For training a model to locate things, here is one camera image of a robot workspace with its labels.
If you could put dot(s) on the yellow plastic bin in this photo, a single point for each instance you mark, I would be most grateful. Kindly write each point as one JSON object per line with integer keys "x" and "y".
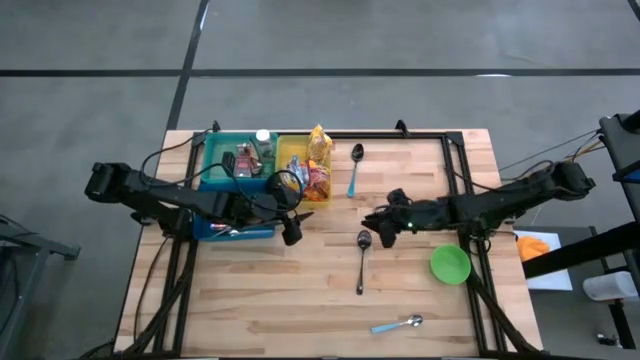
{"x": 287, "y": 147}

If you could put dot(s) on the orange cloth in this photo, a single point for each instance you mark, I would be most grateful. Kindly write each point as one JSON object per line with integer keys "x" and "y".
{"x": 532, "y": 248}

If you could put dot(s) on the green plastic bowl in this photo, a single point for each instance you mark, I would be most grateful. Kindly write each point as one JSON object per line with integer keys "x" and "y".
{"x": 450, "y": 265}

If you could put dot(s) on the small black object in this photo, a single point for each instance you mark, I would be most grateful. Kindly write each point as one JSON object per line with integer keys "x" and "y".
{"x": 609, "y": 341}

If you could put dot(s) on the silver metal spoon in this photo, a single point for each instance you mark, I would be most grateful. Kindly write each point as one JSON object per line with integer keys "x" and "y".
{"x": 255, "y": 231}

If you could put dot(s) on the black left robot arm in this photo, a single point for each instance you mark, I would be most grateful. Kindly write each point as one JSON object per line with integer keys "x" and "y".
{"x": 165, "y": 197}

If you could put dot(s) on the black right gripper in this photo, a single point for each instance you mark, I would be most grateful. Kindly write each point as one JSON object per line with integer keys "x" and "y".
{"x": 420, "y": 215}

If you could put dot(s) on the dark teal plastic bin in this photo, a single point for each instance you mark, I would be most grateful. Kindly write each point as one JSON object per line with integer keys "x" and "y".
{"x": 205, "y": 232}

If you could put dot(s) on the rainbow iridescent spoon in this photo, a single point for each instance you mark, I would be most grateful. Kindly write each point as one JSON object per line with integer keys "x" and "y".
{"x": 219, "y": 227}

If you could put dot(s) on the white paper sheet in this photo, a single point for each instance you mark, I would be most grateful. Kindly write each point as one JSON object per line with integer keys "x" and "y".
{"x": 550, "y": 280}

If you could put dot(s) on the grey metal table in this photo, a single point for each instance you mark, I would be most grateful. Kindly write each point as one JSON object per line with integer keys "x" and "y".
{"x": 45, "y": 245}

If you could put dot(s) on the dark green tin box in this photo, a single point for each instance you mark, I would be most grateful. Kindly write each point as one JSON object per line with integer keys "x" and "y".
{"x": 228, "y": 162}

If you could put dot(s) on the small saffron glass jar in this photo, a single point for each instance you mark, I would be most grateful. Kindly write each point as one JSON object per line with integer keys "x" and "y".
{"x": 244, "y": 148}

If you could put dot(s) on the green plastic bin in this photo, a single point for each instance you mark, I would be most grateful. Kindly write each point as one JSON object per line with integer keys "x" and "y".
{"x": 212, "y": 160}

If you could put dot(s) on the patterned red spice tin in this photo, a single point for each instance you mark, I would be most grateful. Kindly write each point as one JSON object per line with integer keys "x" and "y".
{"x": 243, "y": 166}

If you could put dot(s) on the yellow snack packet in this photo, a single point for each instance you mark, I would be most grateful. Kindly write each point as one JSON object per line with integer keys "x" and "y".
{"x": 319, "y": 145}

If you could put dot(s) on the orange snack packet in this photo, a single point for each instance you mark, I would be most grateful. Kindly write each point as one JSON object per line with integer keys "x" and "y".
{"x": 319, "y": 192}

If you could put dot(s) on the white-lidded glass jar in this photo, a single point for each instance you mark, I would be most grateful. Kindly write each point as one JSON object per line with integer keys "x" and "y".
{"x": 263, "y": 136}

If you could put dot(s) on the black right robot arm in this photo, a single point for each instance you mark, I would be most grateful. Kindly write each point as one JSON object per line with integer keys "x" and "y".
{"x": 515, "y": 197}

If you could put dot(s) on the black equipment stand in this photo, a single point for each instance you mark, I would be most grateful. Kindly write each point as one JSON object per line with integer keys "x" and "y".
{"x": 622, "y": 145}

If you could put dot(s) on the black metal spoon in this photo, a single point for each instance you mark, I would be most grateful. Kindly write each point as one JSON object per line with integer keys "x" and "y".
{"x": 363, "y": 240}

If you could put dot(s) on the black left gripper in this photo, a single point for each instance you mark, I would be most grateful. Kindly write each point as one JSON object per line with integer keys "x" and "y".
{"x": 270, "y": 205}

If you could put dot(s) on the black table frame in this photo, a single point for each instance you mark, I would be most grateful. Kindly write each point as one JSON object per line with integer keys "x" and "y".
{"x": 400, "y": 135}

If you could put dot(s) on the white plastic container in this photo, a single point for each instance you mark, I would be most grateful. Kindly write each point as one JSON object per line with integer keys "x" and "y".
{"x": 610, "y": 286}

